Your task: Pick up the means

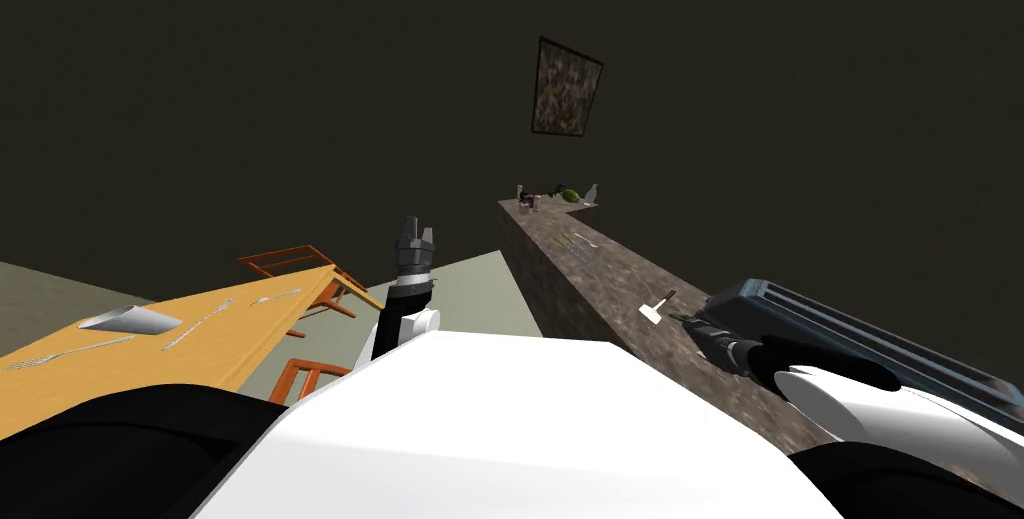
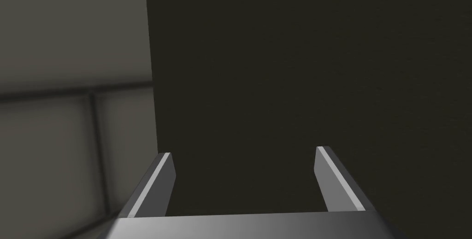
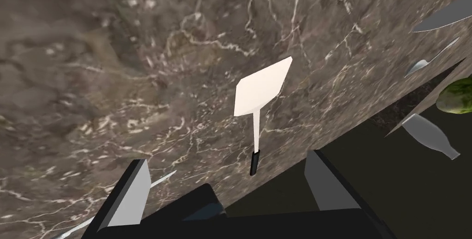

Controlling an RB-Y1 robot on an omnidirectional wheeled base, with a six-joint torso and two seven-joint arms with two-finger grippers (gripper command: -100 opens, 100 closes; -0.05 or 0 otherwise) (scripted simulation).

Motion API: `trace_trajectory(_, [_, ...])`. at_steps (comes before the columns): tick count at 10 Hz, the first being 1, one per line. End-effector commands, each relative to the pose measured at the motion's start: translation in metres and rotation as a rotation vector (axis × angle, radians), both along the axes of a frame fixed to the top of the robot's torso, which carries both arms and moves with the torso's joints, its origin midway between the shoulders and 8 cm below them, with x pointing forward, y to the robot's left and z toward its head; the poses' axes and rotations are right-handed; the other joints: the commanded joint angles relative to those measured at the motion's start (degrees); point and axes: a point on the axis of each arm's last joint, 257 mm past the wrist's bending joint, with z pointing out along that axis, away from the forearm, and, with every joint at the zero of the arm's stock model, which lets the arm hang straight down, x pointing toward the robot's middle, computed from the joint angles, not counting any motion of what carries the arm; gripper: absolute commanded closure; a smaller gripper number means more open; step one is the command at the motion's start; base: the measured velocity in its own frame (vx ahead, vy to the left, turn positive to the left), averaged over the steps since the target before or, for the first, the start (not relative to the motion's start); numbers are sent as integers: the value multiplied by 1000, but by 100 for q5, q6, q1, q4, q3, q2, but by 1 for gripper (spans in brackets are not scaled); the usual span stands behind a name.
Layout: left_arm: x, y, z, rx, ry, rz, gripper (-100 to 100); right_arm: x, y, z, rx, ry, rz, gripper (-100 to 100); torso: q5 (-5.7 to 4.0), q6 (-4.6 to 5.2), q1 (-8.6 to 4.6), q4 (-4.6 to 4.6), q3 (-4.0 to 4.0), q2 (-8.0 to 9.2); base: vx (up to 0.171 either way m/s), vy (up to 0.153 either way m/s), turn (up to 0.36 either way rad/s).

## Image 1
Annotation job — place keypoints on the silver slotted spoon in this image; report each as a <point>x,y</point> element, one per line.
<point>48,357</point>

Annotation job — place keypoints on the pale glass bottle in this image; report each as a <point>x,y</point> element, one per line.
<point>591,194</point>

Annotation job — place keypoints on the orange wooden table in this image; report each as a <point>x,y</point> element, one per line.
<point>144,367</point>

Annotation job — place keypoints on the silver fork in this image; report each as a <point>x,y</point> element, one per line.
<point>196,325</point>

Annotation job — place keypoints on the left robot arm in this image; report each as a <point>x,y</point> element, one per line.
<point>120,455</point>

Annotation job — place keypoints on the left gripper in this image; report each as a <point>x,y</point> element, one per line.
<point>414,256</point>

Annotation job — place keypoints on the framed brown wall picture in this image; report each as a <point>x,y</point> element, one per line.
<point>566,88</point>

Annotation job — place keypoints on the grey metal bowl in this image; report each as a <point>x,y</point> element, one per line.
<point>132,320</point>

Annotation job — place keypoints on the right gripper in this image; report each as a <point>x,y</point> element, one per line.
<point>716,343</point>

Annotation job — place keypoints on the silver knife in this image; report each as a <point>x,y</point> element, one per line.
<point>274,296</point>

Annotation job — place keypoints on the orange wooden chair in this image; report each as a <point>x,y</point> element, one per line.
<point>320,279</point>
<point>300,379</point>

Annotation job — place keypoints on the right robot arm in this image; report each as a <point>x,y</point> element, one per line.
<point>896,431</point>

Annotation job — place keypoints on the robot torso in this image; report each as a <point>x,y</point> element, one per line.
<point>512,431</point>

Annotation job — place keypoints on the green round fruit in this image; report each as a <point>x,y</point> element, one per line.
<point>570,196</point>

